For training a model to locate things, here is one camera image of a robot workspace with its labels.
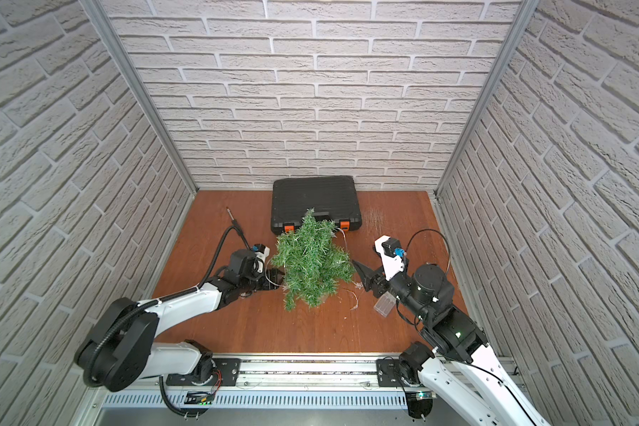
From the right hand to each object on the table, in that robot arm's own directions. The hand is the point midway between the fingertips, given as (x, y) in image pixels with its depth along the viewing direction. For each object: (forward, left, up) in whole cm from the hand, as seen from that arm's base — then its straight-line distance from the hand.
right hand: (368, 254), depth 64 cm
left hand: (+9, +25, -25) cm, 37 cm away
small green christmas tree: (-2, +14, +1) cm, 14 cm away
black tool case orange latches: (+42, +6, -23) cm, 48 cm away
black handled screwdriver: (+36, +48, -29) cm, 67 cm away
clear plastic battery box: (-2, -8, -29) cm, 30 cm away
